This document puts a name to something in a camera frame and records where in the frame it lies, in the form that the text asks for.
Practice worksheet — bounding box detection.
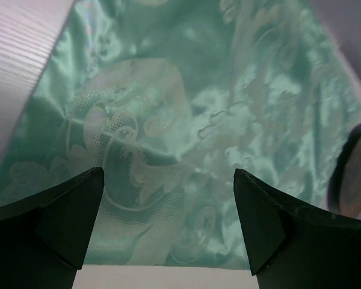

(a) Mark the green satin cloth napkin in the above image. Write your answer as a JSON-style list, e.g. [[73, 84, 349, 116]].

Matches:
[[0, 1, 361, 269]]

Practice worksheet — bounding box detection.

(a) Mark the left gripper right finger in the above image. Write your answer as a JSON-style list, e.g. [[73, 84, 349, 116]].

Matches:
[[233, 169, 361, 289]]

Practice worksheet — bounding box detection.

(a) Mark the brown ceramic plate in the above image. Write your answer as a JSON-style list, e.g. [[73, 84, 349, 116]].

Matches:
[[327, 124, 361, 218]]

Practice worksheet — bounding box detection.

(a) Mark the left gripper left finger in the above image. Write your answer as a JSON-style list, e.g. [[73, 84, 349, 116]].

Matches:
[[0, 167, 104, 289]]

